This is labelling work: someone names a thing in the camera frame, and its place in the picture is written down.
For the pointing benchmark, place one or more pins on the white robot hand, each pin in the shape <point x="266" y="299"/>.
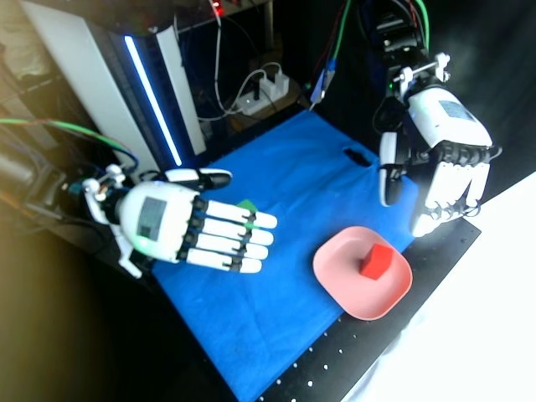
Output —
<point x="155" y="218"/>
<point x="444" y="117"/>

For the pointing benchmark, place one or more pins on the green cube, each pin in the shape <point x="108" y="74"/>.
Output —
<point x="248" y="204"/>

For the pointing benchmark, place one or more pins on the red cube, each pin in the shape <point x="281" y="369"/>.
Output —
<point x="377" y="261"/>

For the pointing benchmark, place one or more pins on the pink square plate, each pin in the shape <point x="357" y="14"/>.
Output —
<point x="339" y="268"/>

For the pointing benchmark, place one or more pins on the white power strip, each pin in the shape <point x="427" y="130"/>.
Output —
<point x="253" y="104"/>

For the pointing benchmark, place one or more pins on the blue cloth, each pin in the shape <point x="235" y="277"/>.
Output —
<point x="272" y="318"/>

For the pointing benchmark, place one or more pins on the white tower with light strip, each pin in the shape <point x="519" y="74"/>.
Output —
<point x="84" y="71"/>

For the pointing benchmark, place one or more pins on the white plug adapter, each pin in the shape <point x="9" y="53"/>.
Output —
<point x="274" y="86"/>

